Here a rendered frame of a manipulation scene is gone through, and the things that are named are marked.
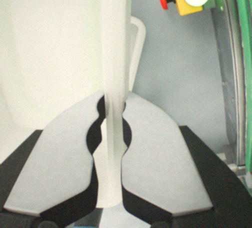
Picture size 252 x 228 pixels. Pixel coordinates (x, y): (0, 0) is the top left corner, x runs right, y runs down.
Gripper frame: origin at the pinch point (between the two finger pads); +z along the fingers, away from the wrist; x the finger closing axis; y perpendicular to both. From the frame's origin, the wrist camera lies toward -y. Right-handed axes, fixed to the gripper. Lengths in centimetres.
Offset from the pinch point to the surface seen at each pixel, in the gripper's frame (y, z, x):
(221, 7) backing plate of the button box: -2.7, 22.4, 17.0
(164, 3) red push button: -2.4, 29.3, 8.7
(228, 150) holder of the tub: 38, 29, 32
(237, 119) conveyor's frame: 18.6, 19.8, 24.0
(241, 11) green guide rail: -2.8, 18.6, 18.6
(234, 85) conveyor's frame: 11.2, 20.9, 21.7
